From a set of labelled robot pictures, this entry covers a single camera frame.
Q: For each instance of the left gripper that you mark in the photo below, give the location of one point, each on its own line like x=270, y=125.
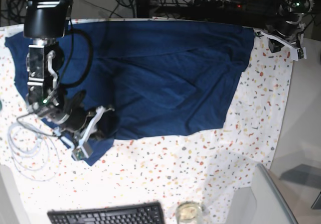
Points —
x=287, y=30

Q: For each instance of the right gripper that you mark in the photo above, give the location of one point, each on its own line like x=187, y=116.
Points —
x=67, y=112

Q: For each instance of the dark blue t-shirt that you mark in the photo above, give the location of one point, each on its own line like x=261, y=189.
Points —
x=163, y=77

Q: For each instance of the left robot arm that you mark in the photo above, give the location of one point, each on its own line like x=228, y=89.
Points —
x=294, y=10

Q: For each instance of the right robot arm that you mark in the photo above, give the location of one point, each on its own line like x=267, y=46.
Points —
x=46, y=21

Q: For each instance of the red lit power strip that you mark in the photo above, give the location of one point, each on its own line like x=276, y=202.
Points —
x=217, y=4

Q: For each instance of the black computer keyboard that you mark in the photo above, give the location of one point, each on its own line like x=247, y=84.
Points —
x=147, y=213

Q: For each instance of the terrazzo patterned tablecloth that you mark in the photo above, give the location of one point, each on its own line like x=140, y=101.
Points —
x=206, y=167

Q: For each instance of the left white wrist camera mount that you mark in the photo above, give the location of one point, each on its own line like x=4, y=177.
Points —
x=293, y=43

